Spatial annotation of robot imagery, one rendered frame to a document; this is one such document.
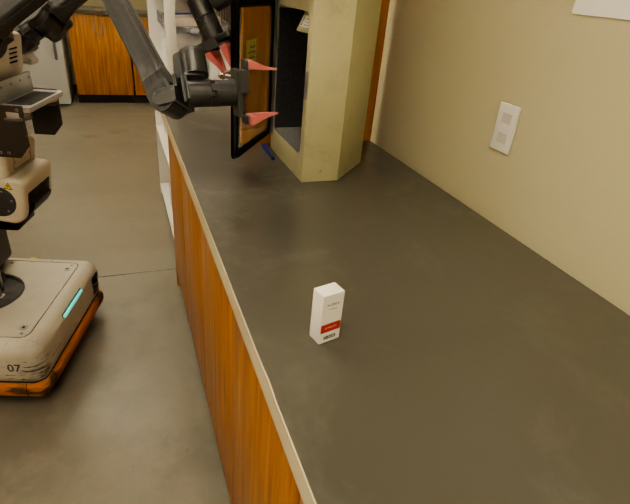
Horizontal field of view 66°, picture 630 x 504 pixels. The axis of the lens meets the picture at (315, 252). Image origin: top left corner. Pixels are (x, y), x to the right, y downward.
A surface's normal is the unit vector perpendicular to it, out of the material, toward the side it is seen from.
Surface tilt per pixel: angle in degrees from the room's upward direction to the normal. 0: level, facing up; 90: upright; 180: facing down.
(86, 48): 90
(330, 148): 90
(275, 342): 0
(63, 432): 0
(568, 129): 90
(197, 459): 0
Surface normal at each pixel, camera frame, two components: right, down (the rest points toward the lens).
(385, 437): 0.08, -0.87
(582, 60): -0.94, 0.10
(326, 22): 0.35, 0.48
